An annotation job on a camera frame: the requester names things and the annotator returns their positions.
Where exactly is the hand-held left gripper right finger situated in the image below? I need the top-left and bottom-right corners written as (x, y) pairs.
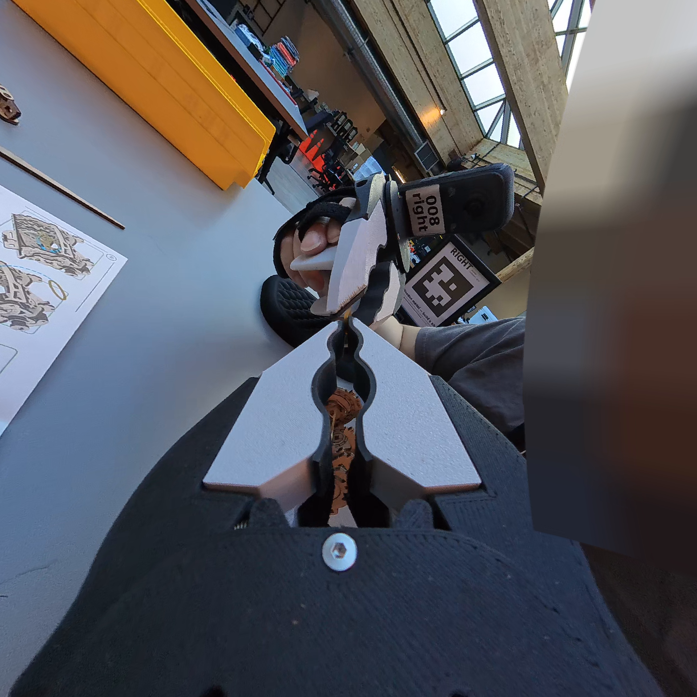
top-left (348, 318), bottom-right (483, 527)

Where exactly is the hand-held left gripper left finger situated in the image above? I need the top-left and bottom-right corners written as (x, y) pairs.
top-left (203, 320), bottom-right (350, 527)

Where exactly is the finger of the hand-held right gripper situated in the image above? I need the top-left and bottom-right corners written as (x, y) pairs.
top-left (310, 199), bottom-right (390, 318)
top-left (354, 260), bottom-right (407, 329)

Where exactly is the wooden mechanical model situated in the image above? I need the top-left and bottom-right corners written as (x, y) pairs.
top-left (321, 387), bottom-right (363, 526)

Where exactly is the person's right forearm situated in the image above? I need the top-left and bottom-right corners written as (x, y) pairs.
top-left (373, 315), bottom-right (528, 436)

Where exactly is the person's right hand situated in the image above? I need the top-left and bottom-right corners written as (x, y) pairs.
top-left (280, 215), bottom-right (345, 295)

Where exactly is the black quilted wrist rest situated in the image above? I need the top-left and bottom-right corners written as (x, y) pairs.
top-left (260, 275), bottom-right (338, 349)

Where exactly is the skylight window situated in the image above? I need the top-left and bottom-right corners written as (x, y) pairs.
top-left (427, 0), bottom-right (594, 150)

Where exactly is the background desk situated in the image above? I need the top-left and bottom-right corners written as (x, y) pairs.
top-left (188, 0), bottom-right (311, 142)

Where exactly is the yellow plastic bin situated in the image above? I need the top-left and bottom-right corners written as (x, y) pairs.
top-left (11, 0), bottom-right (277, 191)

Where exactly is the white instruction booklet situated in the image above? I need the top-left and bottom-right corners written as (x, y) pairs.
top-left (0, 185), bottom-right (129, 436)

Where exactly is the thin wooden stick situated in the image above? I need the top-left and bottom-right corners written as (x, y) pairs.
top-left (0, 146), bottom-right (126, 229)

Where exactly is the wooden beam post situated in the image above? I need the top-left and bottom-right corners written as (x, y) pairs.
top-left (497, 248), bottom-right (537, 284)

